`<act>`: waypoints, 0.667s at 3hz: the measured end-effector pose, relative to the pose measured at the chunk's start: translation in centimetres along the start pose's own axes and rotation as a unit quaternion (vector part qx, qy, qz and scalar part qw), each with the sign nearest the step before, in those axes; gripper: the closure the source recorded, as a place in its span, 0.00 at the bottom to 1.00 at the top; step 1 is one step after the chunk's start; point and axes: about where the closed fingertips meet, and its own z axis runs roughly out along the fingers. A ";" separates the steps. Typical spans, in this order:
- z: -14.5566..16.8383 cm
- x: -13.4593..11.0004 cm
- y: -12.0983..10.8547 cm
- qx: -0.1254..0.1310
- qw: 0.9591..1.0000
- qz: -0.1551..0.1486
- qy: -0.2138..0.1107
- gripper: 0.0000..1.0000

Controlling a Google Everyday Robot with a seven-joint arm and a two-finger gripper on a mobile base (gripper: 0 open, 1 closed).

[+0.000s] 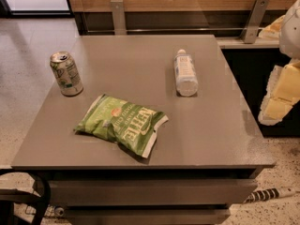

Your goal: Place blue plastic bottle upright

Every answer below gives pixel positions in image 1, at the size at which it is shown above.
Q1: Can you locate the green kettle chips bag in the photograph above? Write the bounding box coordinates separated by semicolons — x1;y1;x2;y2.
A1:
74;95;169;158

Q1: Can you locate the right metal bracket post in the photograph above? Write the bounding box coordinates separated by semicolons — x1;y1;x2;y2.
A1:
241;0;270;44

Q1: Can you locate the green white soda can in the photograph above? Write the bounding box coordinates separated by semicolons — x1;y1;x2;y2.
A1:
50;52;83;97

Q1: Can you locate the striped black white cable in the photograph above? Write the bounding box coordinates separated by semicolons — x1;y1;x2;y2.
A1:
243;186;300;204

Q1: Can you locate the grey table drawer unit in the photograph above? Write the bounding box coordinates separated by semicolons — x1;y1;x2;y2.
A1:
12;36;275;225

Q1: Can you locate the black chair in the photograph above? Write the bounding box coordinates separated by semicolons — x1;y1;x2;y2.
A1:
0;172;51;225

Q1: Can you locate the clear plastic water bottle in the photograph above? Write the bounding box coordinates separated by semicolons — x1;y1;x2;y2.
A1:
174;49;198;97

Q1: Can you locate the metal bracket post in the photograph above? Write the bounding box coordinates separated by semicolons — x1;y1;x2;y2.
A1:
241;0;270;44
111;0;127;36

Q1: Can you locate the wooden wall counter panel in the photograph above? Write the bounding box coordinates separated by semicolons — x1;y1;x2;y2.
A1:
67;0;296;37

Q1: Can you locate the left metal bracket post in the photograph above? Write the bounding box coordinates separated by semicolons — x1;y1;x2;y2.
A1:
111;0;127;36

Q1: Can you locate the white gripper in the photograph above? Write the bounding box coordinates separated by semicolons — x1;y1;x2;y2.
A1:
258;0;300;126

